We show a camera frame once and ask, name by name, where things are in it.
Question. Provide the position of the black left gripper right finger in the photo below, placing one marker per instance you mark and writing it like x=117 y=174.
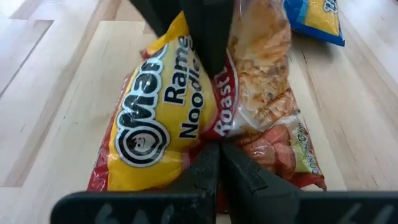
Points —
x=252 y=189

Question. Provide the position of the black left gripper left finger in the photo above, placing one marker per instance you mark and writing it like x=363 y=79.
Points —
x=205 y=174

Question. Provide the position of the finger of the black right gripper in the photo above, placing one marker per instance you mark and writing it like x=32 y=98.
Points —
x=158 y=14
x=211 y=34

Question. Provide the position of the red Maruchan ramen pack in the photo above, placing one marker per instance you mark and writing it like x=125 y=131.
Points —
x=155 y=124

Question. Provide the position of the blue Maruchan ramen pack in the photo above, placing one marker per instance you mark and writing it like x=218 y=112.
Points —
x=320 y=18

